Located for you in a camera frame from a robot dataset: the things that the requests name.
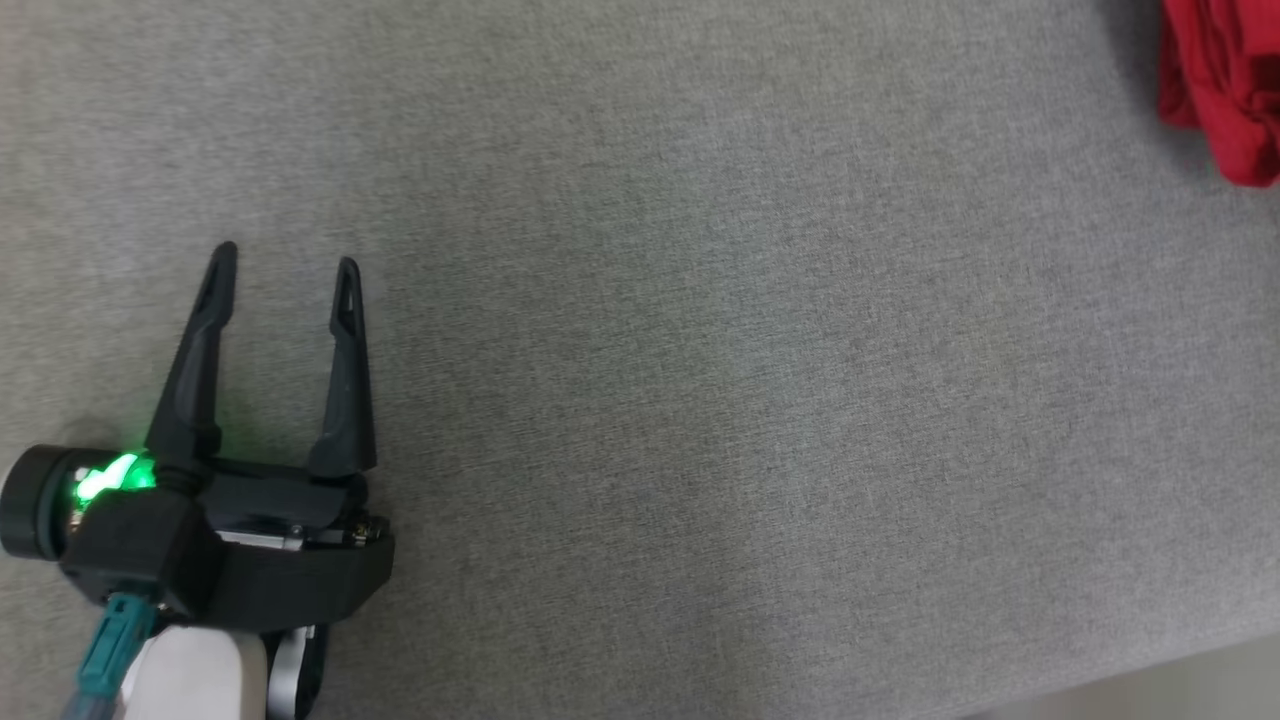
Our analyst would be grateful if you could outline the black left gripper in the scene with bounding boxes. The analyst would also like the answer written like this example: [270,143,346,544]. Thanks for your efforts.
[0,241,396,631]

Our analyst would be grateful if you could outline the red and white shorts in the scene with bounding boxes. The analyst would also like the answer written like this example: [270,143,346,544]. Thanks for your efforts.
[1158,0,1280,189]

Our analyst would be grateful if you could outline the teal left camera cable connector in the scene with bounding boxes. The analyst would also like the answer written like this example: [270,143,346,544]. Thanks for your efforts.
[60,590,163,720]

